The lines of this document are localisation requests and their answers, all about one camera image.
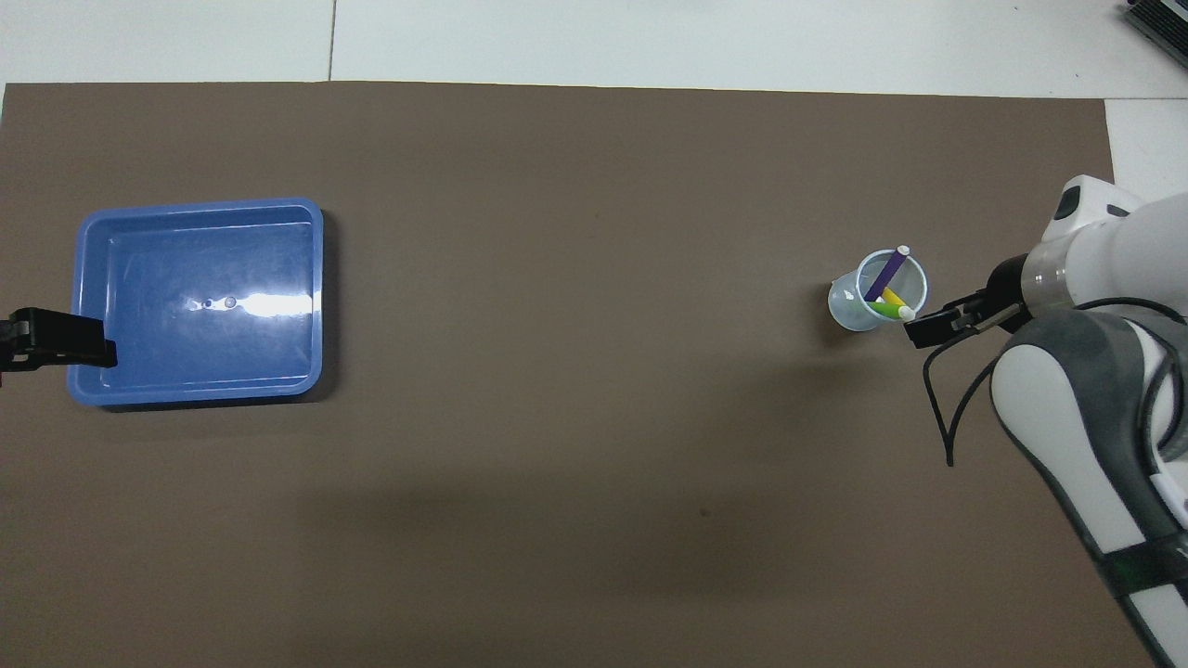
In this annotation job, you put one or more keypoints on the yellow pen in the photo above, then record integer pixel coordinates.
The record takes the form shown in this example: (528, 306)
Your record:
(895, 298)

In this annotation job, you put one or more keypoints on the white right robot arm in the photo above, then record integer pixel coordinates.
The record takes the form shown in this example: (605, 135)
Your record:
(1067, 417)

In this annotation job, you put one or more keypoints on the brown table mat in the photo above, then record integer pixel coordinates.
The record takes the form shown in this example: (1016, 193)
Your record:
(594, 464)

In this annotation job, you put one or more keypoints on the green pen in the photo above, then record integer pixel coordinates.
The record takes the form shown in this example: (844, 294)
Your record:
(888, 311)

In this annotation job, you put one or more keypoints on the grey keyboard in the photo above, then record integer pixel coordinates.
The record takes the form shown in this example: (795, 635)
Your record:
(1160, 23)

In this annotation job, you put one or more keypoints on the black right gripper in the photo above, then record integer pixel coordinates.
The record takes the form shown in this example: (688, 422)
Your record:
(1002, 292)

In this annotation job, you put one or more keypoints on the purple pen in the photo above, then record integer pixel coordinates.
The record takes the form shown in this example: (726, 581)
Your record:
(886, 274)

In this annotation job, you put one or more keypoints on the translucent plastic cup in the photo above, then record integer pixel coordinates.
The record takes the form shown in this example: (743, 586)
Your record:
(846, 311)

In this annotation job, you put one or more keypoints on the blue plastic tray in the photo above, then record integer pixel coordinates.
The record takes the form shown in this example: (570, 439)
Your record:
(204, 362)

